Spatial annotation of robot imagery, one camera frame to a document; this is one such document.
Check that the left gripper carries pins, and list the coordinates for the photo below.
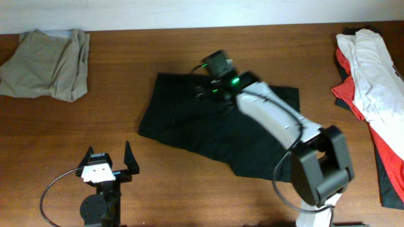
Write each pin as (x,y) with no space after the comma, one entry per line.
(124,174)

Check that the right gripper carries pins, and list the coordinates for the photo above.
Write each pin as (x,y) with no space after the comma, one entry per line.
(199,91)

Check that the black shorts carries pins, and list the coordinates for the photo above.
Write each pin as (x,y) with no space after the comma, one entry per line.
(177,117)

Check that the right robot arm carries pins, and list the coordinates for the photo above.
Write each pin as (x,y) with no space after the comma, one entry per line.
(321,167)

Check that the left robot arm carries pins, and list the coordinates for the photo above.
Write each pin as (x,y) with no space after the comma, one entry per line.
(103,208)

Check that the folded khaki trousers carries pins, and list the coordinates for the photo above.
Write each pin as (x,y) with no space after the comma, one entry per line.
(47,66)

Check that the light blue folded garment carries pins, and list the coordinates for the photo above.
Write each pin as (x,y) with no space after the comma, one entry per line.
(67,34)

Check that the white shirt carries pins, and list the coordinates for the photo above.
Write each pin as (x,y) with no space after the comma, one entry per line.
(378,89)

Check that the red mesh garment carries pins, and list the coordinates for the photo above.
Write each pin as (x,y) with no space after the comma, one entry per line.
(386,148)

